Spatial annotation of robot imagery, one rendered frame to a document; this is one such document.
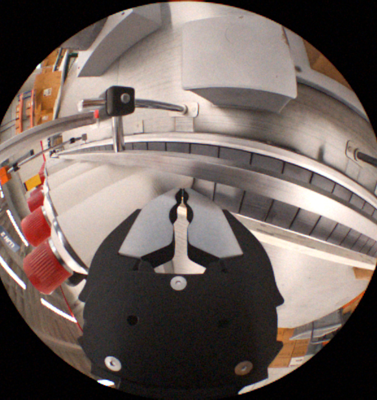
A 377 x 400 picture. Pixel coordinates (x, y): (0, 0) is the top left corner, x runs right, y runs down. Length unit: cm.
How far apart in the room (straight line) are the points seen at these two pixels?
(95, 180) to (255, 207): 19
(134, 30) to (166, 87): 19
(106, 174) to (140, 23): 33
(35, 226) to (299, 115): 33
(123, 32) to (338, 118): 41
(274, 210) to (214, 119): 15
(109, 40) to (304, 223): 50
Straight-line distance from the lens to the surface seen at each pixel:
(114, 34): 38
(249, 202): 17
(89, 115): 50
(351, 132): 26
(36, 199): 24
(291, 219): 18
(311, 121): 22
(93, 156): 19
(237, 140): 15
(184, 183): 15
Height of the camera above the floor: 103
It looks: 47 degrees down
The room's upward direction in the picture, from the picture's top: 133 degrees counter-clockwise
